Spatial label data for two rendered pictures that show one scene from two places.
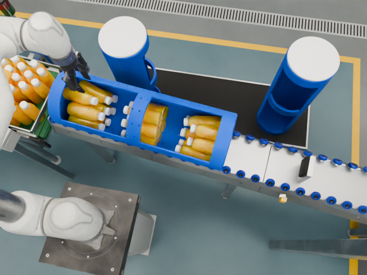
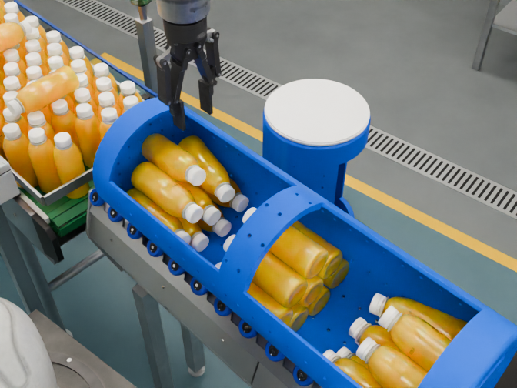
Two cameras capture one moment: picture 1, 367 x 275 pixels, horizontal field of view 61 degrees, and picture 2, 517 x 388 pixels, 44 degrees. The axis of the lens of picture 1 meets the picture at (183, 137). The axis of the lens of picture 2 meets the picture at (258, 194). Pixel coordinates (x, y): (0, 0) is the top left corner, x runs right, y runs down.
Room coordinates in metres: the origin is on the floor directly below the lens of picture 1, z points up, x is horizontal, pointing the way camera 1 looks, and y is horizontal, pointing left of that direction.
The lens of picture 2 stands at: (-0.16, -0.07, 2.08)
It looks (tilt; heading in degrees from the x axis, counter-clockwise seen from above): 45 degrees down; 21
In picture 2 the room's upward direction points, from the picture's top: straight up
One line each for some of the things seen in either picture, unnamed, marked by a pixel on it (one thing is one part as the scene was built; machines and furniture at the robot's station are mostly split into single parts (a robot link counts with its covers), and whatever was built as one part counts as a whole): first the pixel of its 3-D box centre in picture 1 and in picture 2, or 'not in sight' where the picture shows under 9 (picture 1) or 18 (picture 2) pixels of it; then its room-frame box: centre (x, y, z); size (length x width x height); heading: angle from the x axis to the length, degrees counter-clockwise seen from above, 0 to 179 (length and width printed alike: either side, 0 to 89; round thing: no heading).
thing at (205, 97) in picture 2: (85, 75); (205, 97); (0.74, 0.40, 1.32); 0.03 x 0.01 x 0.07; 67
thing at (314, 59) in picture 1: (313, 58); not in sight; (0.87, -0.75, 1.03); 0.28 x 0.28 x 0.01
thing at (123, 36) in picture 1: (122, 36); (316, 110); (1.15, 0.28, 1.03); 0.28 x 0.28 x 0.01
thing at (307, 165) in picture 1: (303, 169); not in sight; (0.28, -0.57, 1.00); 0.10 x 0.04 x 0.15; 157
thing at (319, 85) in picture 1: (289, 95); not in sight; (0.87, -0.75, 0.59); 0.28 x 0.28 x 0.88
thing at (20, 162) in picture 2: (7, 117); (21, 158); (0.75, 0.94, 0.98); 0.07 x 0.07 x 0.17
